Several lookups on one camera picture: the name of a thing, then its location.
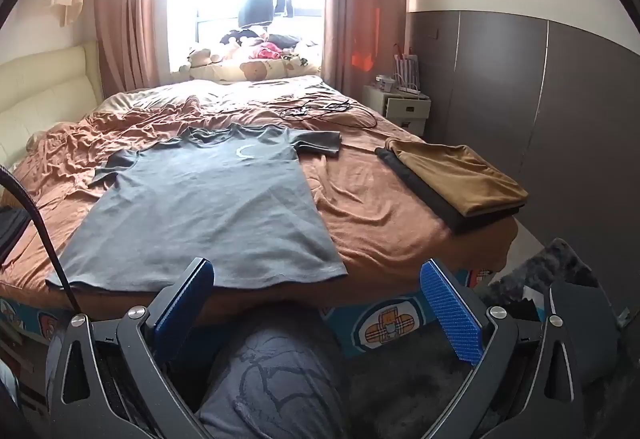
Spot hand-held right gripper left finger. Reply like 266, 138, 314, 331
47, 258, 216, 439

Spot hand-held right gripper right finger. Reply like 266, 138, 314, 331
419, 260, 623, 439

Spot grey t-shirt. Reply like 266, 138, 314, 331
45, 123, 349, 294

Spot dark hanging clothes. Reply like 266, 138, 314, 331
237, 0, 296, 27

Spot cartoon-print bed sheet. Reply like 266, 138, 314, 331
0, 264, 501, 360

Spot dark shaggy rug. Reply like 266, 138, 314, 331
345, 239, 640, 439

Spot person's leg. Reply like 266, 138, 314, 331
195, 304, 351, 439

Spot folded black garment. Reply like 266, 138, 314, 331
375, 146, 526, 235

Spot brown blanket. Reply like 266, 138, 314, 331
0, 89, 518, 320

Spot folded tan garment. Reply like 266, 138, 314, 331
385, 138, 529, 217

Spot black cloth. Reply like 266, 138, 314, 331
0, 206, 31, 265

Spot white nightstand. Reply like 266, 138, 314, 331
362, 84, 432, 134

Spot bear-print pillow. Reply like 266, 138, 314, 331
192, 56, 321, 82

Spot cream padded headboard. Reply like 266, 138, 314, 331
0, 41, 106, 170

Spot black and white plush toy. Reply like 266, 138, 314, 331
220, 30, 266, 47

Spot thick black gripper cable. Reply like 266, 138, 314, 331
0, 166, 83, 317

